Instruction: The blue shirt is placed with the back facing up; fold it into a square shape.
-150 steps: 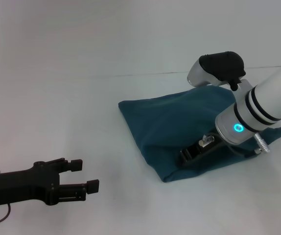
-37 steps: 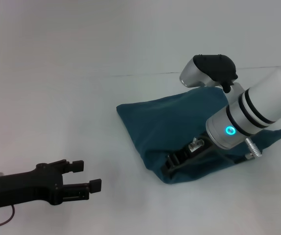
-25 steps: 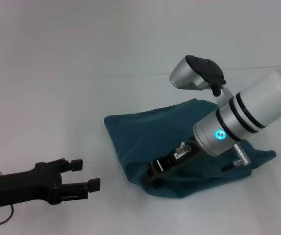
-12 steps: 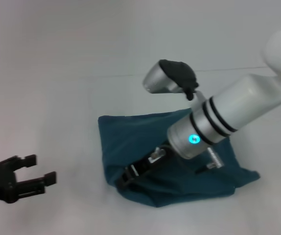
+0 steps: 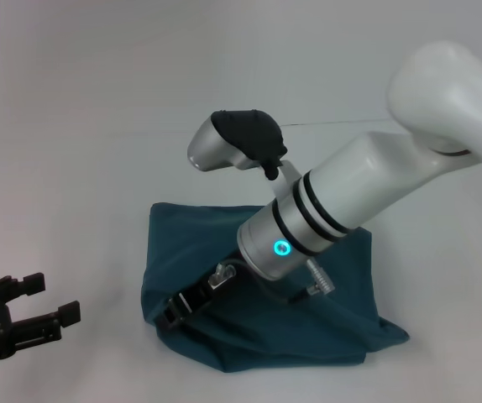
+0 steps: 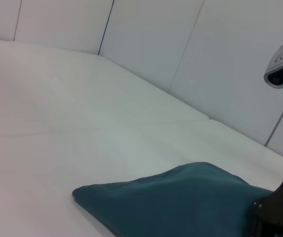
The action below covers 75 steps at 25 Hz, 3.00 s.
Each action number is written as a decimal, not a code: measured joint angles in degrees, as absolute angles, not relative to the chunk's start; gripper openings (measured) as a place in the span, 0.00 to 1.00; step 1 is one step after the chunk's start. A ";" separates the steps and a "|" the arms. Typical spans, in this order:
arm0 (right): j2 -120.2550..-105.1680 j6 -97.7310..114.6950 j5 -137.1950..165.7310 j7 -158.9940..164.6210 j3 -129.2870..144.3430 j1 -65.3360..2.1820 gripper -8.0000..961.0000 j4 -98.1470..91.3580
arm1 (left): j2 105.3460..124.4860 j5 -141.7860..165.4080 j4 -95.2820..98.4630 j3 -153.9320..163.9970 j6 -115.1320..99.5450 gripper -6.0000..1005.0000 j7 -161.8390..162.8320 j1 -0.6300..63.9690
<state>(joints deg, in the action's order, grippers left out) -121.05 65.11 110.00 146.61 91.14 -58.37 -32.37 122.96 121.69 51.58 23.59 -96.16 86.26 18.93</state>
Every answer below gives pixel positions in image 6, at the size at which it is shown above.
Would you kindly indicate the teal blue shirt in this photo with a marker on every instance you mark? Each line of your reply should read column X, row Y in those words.
column 168, row 205

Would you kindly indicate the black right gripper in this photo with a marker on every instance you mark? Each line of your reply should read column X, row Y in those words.
column 279, row 212

